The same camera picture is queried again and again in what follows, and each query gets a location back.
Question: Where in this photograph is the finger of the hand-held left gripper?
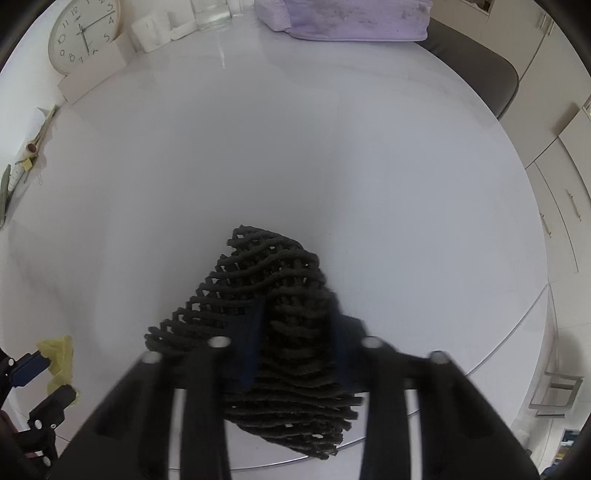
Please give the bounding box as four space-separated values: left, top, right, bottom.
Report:
28 385 78 432
9 352 51 387

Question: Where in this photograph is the purple cloth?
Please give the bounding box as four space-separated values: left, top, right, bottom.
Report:
255 0 435 42

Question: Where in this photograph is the white wall clock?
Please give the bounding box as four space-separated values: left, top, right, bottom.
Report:
48 0 122 75

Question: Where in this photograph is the clear glass jar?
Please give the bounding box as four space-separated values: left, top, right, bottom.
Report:
191 0 232 31

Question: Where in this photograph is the green leaf stem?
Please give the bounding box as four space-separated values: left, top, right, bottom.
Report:
0 164 13 228

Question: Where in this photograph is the small white box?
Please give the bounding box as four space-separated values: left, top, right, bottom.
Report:
131 11 195 51

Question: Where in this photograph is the white cabinet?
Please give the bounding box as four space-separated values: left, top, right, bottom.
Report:
475 0 591 333

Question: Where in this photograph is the yellow cloth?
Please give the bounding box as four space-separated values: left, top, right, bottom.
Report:
37 335 80 403

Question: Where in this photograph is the black foam net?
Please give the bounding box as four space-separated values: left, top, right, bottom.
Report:
144 224 365 460

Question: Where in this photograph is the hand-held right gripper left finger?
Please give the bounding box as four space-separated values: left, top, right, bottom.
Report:
51 298 267 480

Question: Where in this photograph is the dark grey chair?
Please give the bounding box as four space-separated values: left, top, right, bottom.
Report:
422 18 519 119

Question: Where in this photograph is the grey stool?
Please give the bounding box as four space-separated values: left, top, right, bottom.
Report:
529 373 585 419

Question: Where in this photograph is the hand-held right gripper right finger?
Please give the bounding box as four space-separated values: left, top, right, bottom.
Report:
329 295 541 480

